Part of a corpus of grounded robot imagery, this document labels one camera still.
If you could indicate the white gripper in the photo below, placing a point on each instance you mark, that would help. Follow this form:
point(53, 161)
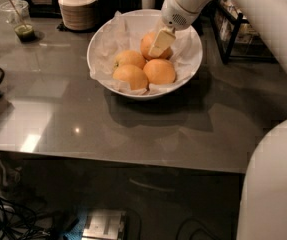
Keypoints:
point(175, 13)

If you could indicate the orange fruit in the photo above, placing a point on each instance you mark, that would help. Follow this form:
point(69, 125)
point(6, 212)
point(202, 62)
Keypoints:
point(145, 46)
point(129, 57)
point(160, 71)
point(133, 75)

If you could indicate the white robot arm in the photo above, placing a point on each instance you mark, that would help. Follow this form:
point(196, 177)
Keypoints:
point(263, 206)

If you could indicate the white paper bowl liner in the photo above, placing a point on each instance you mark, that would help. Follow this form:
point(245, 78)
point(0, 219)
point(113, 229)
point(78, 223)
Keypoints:
point(116, 40)

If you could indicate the white ceramic bowl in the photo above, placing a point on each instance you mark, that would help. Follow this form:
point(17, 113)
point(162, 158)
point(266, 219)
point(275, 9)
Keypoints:
point(193, 54)

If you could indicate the black cup with packets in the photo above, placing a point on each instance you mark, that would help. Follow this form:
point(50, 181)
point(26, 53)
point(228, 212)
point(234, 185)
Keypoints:
point(108, 0)

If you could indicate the stack of paper bowls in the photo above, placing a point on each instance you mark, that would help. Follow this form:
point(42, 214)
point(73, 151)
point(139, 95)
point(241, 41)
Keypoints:
point(78, 15)

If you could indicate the clear plastic cup green drink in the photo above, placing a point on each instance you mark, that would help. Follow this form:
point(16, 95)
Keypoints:
point(23, 34)

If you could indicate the wooden stir stick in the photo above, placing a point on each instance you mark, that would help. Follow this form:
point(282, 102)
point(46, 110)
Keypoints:
point(18, 13)

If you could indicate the silver box under table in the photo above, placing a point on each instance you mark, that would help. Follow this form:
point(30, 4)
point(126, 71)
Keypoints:
point(104, 224)

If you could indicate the black wire rack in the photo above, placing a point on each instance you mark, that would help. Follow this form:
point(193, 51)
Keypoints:
point(235, 37)

